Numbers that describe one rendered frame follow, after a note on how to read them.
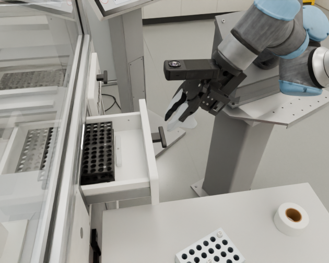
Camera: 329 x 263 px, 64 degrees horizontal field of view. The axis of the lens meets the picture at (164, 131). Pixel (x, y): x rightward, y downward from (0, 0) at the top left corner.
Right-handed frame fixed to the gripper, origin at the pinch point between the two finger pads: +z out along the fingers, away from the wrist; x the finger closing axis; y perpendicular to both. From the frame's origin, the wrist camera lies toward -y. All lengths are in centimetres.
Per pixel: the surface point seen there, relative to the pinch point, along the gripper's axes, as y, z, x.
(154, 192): 0.6, 9.7, -14.4
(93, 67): -14.2, 13.8, 34.9
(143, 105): -2.3, 5.3, 10.9
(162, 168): 62, 74, 62
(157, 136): 0.7, 5.3, -0.4
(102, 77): -10.9, 13.5, 30.5
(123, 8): -6, 3, 80
